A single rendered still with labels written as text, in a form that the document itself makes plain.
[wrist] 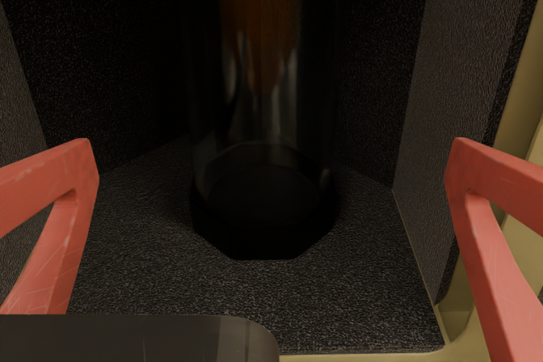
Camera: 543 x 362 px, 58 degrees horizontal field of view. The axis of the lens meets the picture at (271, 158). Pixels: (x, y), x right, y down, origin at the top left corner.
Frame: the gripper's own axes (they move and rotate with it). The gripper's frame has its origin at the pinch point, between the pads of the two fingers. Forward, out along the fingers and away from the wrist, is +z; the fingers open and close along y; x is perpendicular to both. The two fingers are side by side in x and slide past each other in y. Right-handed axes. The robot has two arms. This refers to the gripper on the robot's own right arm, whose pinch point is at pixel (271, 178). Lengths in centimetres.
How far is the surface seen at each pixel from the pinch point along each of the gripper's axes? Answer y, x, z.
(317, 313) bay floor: -2.6, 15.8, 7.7
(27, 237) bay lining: 15.6, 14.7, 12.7
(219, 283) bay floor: 3.2, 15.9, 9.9
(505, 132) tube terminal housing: -10.3, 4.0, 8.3
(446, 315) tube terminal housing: -10.1, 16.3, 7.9
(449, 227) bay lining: -9.3, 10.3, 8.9
